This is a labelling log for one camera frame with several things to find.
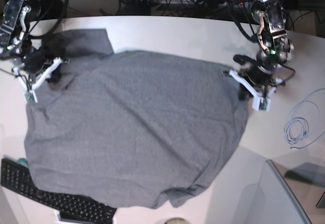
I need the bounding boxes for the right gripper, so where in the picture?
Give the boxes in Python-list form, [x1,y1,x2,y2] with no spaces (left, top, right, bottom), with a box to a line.
[15,45,61,82]

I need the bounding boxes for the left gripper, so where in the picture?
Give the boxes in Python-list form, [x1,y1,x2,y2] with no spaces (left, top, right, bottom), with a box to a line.
[233,54,277,101]

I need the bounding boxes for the grey t-shirt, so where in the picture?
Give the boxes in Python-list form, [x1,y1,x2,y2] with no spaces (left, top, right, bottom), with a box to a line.
[24,29,248,209]

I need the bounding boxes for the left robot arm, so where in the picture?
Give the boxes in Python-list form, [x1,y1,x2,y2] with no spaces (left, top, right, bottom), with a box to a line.
[228,0,294,101]

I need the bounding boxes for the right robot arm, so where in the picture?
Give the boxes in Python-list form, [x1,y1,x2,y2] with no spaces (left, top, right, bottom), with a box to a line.
[1,0,69,82]

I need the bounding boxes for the green tape roll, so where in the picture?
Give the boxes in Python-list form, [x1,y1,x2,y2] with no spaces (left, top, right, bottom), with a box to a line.
[16,158,28,168]

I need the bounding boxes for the round tan object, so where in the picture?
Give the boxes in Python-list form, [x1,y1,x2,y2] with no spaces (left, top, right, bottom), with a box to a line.
[164,217,189,224]

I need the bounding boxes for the black computer keyboard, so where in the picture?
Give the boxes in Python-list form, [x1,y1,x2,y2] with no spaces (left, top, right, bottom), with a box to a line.
[1,158,116,223]

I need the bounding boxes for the coiled white cable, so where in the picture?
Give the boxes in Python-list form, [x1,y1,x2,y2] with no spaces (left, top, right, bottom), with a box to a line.
[283,88,325,150]

